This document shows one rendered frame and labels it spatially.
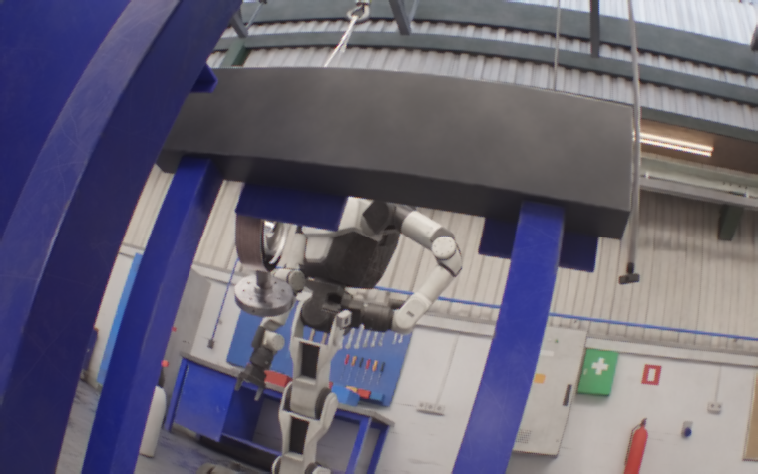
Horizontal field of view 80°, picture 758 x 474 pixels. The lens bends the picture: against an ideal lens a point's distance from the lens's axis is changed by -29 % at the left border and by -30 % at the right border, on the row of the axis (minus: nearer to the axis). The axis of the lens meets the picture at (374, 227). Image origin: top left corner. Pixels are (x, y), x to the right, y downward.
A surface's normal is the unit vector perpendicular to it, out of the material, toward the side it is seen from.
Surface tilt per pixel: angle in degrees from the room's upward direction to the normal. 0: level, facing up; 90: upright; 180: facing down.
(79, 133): 90
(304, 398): 109
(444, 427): 90
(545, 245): 90
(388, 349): 90
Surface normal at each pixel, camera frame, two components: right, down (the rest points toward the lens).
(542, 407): -0.25, -0.43
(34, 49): 0.94, 0.15
